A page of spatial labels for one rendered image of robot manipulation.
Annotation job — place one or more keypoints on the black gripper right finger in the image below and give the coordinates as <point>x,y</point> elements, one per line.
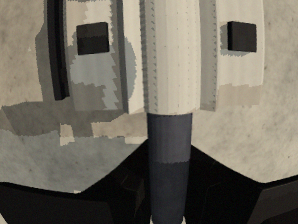
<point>219,195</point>

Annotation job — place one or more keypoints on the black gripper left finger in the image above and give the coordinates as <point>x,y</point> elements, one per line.
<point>122,197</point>

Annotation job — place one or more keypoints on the dark grey cylindrical shaft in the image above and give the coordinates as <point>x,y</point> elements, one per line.
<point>169,158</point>

